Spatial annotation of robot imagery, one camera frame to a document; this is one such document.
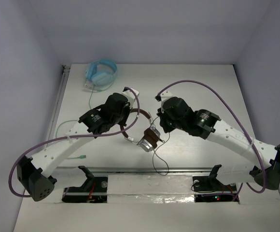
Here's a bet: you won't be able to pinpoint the brown silver headphones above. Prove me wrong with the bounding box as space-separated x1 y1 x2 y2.
122 109 162 152

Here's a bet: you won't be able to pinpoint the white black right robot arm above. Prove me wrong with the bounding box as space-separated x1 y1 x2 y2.
156 93 280 190

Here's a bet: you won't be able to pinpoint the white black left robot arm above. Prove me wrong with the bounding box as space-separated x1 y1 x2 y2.
12 89 139 202

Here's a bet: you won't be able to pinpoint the light blue headphones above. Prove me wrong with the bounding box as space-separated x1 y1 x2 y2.
84 58 118 87

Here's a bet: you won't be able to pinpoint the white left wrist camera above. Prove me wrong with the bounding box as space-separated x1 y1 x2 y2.
121 88 140 109

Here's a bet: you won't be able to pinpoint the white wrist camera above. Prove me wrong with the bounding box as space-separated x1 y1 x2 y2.
155 90 173 113
121 88 140 109

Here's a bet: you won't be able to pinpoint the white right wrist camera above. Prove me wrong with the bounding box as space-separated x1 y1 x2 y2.
155 90 173 113

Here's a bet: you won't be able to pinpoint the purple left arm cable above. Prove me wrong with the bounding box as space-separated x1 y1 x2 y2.
8 87 141 198

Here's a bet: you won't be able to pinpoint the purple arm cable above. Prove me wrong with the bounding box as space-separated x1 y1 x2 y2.
8 87 141 198
158 80 267 193

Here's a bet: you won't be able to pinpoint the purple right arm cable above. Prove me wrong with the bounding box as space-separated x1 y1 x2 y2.
158 80 267 193

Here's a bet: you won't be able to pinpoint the green headphone cable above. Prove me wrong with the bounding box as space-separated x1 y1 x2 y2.
55 72 107 160

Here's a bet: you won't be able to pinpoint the aluminium rail at left wall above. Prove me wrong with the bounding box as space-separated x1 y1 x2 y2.
45 64 71 141

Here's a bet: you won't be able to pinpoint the aluminium rail at table front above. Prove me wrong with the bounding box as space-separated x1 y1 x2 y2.
55 165 230 175

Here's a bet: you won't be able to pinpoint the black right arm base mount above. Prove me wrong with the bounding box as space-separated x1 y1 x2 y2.
191 164 239 203

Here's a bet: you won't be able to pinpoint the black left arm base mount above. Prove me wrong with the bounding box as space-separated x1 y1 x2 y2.
62 166 108 203

